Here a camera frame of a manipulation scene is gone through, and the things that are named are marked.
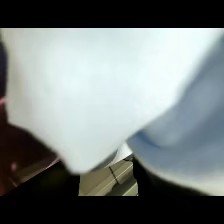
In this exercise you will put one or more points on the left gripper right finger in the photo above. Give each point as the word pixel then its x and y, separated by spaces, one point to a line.
pixel 156 183

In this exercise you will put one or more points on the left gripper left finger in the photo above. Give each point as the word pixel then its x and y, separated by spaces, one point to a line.
pixel 56 183

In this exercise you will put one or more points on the white garment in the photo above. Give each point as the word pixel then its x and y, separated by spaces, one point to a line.
pixel 100 90

